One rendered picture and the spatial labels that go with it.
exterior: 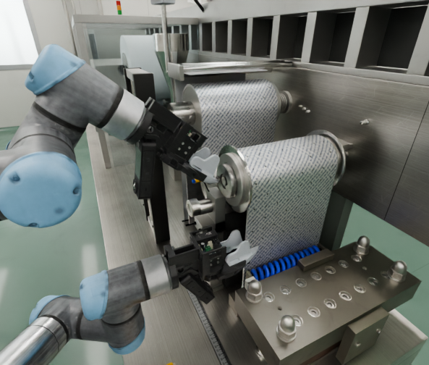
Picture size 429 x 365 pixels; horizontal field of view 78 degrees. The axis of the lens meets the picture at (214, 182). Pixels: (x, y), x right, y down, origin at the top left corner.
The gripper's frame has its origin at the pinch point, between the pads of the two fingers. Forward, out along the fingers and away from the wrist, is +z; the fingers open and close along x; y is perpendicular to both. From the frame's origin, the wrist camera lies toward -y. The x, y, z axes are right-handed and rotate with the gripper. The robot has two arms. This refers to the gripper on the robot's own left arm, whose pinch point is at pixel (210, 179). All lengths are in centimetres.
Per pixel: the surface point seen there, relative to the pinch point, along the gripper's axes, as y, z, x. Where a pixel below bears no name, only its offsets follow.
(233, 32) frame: 47, 11, 61
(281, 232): -0.9, 19.5, -8.4
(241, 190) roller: 2.5, 2.3, -7.5
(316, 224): 5.3, 29.1, -8.4
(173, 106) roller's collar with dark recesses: 8.3, -7.8, 21.1
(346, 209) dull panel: 13.2, 39.5, -6.6
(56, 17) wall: 19, -62, 548
